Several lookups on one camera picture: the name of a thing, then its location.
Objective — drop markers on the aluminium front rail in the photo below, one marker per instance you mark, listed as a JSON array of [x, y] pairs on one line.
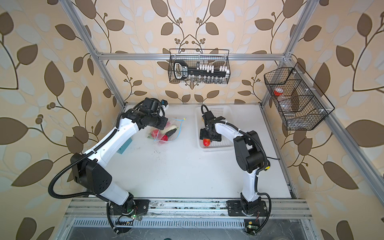
[[184, 208]]

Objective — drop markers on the red yellow mango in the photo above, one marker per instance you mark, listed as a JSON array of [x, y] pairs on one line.
[[206, 142]]

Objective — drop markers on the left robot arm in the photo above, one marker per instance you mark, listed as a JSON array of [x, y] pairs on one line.
[[89, 169]]

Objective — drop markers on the black tool in basket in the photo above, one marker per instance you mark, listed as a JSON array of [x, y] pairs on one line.
[[197, 71]]

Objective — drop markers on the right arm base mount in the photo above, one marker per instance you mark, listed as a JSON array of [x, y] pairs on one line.
[[241, 208]]

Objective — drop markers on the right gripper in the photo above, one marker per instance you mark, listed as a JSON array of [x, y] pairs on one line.
[[203, 135]]

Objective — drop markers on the red white item in basket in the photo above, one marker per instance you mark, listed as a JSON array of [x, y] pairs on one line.
[[278, 92]]

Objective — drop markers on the white green cucumber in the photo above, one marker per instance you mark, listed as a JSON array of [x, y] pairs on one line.
[[166, 129]]

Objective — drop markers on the side wire basket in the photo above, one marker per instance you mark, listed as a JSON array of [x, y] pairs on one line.
[[304, 105]]

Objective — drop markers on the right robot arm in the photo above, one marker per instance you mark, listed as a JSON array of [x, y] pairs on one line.
[[249, 152]]

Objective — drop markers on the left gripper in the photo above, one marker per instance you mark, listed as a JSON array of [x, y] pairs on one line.
[[163, 120]]

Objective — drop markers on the teal block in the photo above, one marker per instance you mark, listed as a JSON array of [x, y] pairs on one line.
[[122, 149]]

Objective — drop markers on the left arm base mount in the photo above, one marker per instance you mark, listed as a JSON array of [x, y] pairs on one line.
[[129, 208]]

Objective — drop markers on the white plastic basket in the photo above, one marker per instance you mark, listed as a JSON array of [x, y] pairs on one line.
[[223, 127]]

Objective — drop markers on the clear zip top bag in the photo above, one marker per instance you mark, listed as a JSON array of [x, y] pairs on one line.
[[174, 137]]

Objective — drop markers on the back wire basket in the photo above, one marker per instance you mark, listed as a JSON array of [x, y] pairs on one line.
[[218, 57]]

